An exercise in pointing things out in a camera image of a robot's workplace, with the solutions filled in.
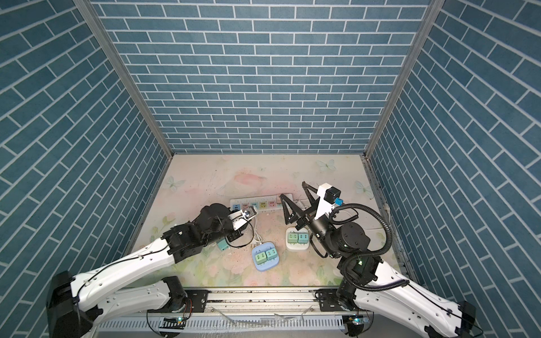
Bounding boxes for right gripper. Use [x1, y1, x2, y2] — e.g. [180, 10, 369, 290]
[287, 185, 343, 260]

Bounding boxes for long white power strip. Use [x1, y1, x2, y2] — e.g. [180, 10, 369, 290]
[230, 195, 283, 212]

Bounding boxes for blue square power socket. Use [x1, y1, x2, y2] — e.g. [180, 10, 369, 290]
[252, 242, 280, 272]

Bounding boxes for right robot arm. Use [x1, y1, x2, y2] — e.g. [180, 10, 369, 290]
[280, 183, 479, 337]

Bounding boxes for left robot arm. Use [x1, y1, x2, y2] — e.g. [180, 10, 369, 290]
[46, 204, 258, 337]

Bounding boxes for white square power socket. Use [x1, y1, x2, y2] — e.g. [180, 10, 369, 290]
[285, 227, 310, 252]

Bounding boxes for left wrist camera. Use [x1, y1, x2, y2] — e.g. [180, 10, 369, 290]
[241, 206, 258, 221]

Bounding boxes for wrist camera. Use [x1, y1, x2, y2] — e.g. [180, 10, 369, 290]
[316, 183, 343, 208]
[241, 206, 258, 221]

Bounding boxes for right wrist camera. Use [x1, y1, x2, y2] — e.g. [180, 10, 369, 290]
[316, 183, 343, 208]

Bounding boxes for white power strip cable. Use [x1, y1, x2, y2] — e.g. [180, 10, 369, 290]
[354, 210, 392, 232]

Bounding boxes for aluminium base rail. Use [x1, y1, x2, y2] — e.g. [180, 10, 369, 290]
[75, 286, 449, 338]

